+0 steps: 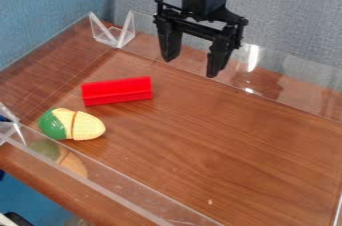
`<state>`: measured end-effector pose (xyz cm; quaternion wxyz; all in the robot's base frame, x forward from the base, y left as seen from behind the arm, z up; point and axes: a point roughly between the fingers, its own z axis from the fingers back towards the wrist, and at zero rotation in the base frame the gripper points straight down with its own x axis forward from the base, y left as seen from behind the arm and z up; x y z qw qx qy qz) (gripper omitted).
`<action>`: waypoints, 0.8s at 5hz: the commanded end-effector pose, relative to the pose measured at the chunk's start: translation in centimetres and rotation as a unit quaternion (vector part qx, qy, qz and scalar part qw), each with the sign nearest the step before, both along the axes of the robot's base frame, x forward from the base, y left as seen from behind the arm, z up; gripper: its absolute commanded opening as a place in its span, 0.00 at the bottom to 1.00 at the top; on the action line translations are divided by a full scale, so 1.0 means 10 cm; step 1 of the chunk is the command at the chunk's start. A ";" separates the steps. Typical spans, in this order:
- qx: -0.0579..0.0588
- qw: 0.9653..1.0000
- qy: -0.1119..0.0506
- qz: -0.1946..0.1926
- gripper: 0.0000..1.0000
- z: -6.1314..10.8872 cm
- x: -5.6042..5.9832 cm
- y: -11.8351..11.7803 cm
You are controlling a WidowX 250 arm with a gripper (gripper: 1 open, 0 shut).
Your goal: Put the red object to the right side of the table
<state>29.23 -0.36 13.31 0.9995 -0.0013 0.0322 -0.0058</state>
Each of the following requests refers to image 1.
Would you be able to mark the red rectangular block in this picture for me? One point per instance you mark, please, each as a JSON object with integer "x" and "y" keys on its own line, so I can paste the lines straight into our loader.
{"x": 115, "y": 91}

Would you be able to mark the clear acrylic back panel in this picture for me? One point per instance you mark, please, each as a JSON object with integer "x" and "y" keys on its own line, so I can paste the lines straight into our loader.
{"x": 287, "y": 79}

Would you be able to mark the green and yellow toy corn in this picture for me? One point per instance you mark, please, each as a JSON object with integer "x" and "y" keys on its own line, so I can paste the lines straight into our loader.
{"x": 64, "y": 124}

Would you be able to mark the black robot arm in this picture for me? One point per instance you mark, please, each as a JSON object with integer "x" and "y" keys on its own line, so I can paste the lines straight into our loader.
{"x": 202, "y": 7}

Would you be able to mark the clear acrylic corner bracket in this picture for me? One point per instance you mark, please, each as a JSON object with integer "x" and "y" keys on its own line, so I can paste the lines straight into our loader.
{"x": 115, "y": 37}

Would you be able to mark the clear acrylic left bracket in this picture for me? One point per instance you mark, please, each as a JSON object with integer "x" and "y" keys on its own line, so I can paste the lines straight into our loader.
{"x": 9, "y": 126}

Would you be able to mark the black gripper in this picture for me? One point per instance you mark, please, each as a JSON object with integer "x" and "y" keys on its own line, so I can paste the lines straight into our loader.
{"x": 221, "y": 27}

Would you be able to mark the clear acrylic front panel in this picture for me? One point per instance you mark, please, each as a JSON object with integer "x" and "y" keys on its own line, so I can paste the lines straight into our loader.
{"x": 107, "y": 181}

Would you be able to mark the clear acrylic panel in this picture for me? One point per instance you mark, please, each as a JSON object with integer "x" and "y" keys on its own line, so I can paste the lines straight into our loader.
{"x": 287, "y": 79}
{"x": 107, "y": 181}

